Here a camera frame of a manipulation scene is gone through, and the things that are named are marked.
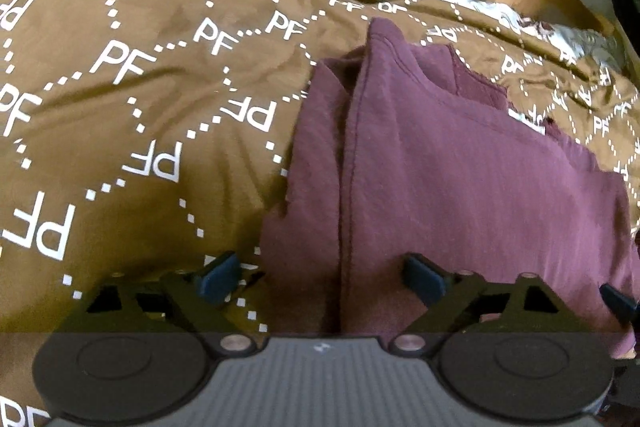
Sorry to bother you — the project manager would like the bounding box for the maroon long-sleeve shirt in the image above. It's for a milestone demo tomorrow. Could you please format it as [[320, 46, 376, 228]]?
[[259, 17, 640, 358]]

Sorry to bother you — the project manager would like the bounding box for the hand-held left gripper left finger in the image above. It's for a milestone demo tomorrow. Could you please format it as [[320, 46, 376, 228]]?
[[75, 251, 268, 354]]

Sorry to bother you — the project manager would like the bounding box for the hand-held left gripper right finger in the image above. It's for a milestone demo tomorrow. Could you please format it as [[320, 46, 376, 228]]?
[[387, 252, 576, 355]]

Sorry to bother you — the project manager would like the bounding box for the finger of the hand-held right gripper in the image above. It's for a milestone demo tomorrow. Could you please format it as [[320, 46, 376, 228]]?
[[599, 283, 639, 329]]

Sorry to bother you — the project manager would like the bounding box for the brown printed blanket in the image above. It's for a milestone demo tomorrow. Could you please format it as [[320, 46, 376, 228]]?
[[0, 0, 640, 427]]

